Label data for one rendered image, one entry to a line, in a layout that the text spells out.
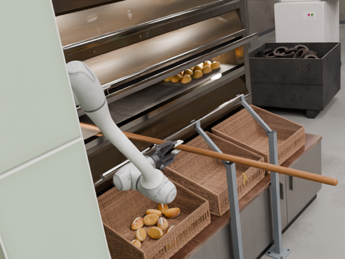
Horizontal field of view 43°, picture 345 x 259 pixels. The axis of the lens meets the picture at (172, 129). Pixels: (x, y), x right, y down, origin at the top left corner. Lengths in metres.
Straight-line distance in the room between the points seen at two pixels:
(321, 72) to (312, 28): 2.92
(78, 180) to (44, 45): 0.13
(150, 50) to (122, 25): 0.29
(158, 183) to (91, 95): 0.49
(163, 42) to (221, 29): 0.62
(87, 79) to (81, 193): 1.15
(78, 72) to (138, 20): 1.18
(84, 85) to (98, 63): 0.96
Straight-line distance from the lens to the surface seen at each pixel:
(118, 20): 2.57
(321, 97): 5.49
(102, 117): 1.68
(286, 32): 8.47
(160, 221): 2.66
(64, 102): 0.40
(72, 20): 2.40
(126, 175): 1.93
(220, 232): 2.70
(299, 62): 5.44
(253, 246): 3.10
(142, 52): 2.72
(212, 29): 3.25
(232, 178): 2.55
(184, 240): 2.53
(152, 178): 1.82
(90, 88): 1.57
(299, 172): 1.86
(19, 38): 0.37
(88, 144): 2.51
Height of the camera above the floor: 2.10
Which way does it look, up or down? 22 degrees down
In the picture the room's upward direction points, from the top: 8 degrees counter-clockwise
